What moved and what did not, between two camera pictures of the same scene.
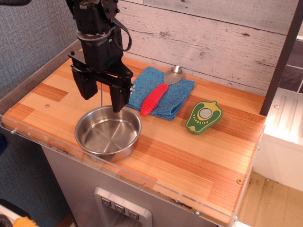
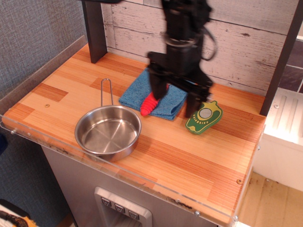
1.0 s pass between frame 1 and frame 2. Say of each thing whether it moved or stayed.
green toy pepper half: stayed
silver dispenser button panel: stayed
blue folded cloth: stayed
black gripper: moved
